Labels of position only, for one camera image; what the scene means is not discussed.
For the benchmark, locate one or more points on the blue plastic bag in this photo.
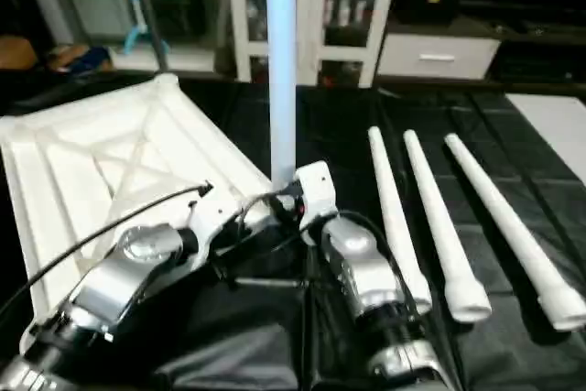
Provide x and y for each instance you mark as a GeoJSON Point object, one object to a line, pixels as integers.
{"type": "Point", "coordinates": [90, 59]}

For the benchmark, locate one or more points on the white glass-door cabinet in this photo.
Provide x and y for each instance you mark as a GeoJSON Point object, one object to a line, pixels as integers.
{"type": "Point", "coordinates": [316, 16]}

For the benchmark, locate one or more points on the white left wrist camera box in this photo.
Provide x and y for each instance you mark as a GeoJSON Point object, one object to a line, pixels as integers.
{"type": "Point", "coordinates": [215, 212]}

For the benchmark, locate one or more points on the brown cardboard box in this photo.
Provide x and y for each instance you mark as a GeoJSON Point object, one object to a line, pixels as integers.
{"type": "Point", "coordinates": [16, 52]}

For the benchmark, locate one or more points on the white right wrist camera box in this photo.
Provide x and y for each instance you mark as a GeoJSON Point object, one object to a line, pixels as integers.
{"type": "Point", "coordinates": [316, 190]}

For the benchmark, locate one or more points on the white drawer unit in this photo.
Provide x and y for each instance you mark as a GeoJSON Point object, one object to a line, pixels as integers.
{"type": "Point", "coordinates": [439, 57]}

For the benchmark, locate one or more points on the light blue hooked pole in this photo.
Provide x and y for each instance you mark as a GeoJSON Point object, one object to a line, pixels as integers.
{"type": "Point", "coordinates": [137, 16]}

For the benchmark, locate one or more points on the white flat board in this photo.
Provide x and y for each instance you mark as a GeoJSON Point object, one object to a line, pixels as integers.
{"type": "Point", "coordinates": [554, 130]}

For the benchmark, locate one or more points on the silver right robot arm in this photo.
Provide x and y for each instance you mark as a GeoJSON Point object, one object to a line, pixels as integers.
{"type": "Point", "coordinates": [366, 272]}

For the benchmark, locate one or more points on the black work mat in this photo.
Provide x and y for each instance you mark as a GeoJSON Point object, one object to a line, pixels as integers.
{"type": "Point", "coordinates": [494, 354]}

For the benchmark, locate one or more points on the white plastic table top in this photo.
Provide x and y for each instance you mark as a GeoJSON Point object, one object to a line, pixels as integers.
{"type": "Point", "coordinates": [92, 153]}

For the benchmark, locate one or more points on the white plastic table leg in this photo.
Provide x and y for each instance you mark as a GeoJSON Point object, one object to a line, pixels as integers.
{"type": "Point", "coordinates": [513, 226]}
{"type": "Point", "coordinates": [394, 217]}
{"type": "Point", "coordinates": [444, 226]}
{"type": "Point", "coordinates": [281, 61]}

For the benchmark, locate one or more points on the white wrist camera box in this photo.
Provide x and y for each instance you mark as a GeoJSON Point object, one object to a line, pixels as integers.
{"type": "Point", "coordinates": [316, 190]}
{"type": "Point", "coordinates": [215, 212]}

